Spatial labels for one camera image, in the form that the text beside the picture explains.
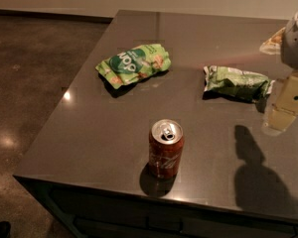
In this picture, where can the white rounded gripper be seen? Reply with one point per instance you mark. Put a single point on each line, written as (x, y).
(296, 44)

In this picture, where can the red coke can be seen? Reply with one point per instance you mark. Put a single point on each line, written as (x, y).
(166, 143)

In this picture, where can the yellow snack bag at edge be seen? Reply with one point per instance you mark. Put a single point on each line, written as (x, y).
(272, 46)

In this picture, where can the crumpled green snack bag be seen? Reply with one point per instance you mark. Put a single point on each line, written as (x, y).
(244, 85)

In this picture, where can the green chip bag with logo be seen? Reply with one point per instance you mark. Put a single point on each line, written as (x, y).
(134, 65)

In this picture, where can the dark cabinet drawer fronts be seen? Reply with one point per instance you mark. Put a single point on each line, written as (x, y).
(94, 213)

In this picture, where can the black shoe on floor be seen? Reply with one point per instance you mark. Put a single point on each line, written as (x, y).
(5, 228)

